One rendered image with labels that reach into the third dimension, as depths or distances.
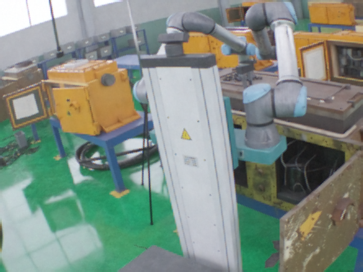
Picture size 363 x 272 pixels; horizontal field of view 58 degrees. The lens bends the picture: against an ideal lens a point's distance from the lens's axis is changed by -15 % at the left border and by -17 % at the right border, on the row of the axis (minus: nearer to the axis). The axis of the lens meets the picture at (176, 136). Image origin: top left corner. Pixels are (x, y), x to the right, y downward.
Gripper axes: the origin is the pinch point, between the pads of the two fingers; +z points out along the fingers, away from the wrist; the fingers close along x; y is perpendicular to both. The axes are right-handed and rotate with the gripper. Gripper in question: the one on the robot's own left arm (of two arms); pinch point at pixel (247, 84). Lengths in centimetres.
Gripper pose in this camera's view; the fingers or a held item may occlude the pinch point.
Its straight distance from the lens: 239.1
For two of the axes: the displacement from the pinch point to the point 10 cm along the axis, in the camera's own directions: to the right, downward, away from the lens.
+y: -6.2, -1.9, 7.6
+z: 1.8, 9.1, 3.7
